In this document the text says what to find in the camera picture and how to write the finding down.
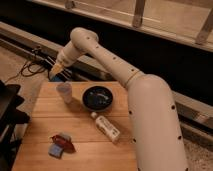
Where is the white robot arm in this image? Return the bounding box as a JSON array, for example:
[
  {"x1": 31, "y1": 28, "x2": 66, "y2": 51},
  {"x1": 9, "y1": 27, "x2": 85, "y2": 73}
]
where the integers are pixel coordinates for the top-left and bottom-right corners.
[{"x1": 51, "y1": 27, "x2": 189, "y2": 171}]

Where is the white ceramic cup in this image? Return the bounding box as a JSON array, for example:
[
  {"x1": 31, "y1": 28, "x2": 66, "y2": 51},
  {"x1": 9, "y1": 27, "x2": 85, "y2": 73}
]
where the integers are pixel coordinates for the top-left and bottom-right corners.
[{"x1": 56, "y1": 82, "x2": 72, "y2": 103}]

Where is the blue object on floor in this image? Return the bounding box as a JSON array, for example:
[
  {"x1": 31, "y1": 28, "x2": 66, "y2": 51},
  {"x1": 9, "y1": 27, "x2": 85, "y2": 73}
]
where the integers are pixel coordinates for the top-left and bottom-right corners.
[{"x1": 50, "y1": 76, "x2": 64, "y2": 82}]

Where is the dark blue bowl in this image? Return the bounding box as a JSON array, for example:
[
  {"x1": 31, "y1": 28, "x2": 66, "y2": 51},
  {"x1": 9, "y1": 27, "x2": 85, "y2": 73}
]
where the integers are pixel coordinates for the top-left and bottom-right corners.
[{"x1": 82, "y1": 86, "x2": 113, "y2": 111}]

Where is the wooden board table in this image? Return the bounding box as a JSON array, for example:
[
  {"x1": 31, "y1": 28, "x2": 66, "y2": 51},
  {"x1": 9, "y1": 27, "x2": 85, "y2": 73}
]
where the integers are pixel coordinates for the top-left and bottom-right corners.
[{"x1": 12, "y1": 82, "x2": 136, "y2": 171}]

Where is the black chair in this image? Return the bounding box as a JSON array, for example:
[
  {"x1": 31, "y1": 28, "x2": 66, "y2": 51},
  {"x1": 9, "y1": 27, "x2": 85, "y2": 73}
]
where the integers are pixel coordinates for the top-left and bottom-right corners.
[{"x1": 0, "y1": 80, "x2": 30, "y2": 171}]

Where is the red toy object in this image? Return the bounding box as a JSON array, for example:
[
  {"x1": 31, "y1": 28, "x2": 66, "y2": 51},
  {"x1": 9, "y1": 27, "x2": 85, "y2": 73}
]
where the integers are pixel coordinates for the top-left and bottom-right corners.
[{"x1": 51, "y1": 135, "x2": 74, "y2": 151}]

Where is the white plastic bottle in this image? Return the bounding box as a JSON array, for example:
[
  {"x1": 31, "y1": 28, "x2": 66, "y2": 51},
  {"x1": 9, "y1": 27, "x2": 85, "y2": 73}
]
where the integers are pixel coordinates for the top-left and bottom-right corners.
[{"x1": 91, "y1": 112, "x2": 121, "y2": 143}]

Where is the blue sponge block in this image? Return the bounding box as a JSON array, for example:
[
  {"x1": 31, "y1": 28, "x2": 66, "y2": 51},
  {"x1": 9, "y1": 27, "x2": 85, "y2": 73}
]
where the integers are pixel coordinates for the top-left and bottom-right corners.
[{"x1": 48, "y1": 144, "x2": 63, "y2": 158}]

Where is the black cable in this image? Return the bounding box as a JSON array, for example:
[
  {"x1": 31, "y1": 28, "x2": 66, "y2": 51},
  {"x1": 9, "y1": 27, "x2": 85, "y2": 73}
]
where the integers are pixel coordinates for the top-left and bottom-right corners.
[{"x1": 3, "y1": 59, "x2": 51, "y2": 84}]

